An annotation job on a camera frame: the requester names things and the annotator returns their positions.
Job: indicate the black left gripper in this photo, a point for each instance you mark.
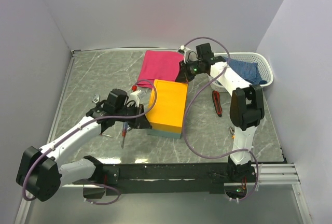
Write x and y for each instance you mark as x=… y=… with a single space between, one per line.
x=140 y=122

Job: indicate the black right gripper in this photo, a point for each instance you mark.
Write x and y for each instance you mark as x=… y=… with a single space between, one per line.
x=183 y=75

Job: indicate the orange drawer box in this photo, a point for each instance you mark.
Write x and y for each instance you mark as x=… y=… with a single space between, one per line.
x=167 y=114

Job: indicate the red black utility knife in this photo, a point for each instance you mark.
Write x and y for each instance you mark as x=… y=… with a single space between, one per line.
x=216 y=103

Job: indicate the orange handled pliers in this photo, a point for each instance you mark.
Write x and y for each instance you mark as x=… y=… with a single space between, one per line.
x=232 y=132

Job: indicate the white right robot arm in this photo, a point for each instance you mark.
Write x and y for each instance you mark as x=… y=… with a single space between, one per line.
x=247 y=104

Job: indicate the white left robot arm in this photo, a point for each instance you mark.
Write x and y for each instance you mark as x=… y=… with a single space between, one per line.
x=43 y=170

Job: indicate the pink folded cloth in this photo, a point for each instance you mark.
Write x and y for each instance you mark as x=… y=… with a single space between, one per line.
x=161 y=65

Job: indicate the black adjustable wrench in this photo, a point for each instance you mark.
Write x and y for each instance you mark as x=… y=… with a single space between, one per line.
x=96 y=99

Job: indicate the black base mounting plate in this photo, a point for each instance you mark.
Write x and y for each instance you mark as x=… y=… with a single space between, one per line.
x=174 y=177

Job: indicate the blue checkered cloth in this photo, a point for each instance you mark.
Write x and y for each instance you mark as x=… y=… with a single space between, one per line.
x=247 y=71

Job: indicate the white plastic basket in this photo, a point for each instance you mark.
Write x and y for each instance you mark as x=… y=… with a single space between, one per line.
x=251 y=57

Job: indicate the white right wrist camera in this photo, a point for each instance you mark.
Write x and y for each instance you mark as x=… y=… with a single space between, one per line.
x=185 y=51

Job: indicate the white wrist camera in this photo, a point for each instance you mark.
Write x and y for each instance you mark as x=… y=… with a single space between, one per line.
x=185 y=51
x=136 y=96

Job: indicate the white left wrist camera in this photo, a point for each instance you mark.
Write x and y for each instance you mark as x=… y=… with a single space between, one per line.
x=136 y=96

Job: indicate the aluminium rail frame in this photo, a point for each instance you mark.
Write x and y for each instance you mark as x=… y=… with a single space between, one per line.
x=24 y=207

